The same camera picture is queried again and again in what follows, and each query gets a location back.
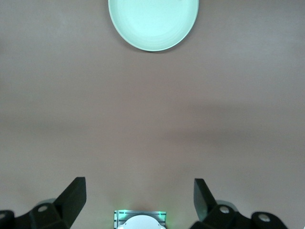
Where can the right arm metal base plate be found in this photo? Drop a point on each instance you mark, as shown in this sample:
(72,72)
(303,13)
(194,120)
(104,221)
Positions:
(119,214)

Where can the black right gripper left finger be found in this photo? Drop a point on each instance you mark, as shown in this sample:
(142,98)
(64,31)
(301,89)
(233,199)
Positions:
(69,202)

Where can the brown table cover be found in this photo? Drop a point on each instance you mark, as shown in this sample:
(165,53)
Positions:
(152,119)

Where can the light green round plate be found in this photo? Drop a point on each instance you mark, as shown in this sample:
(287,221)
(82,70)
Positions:
(152,23)

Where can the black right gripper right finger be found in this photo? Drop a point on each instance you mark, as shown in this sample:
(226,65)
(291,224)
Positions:
(205,200)

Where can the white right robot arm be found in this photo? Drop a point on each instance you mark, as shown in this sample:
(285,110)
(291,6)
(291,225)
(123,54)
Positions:
(143,223)

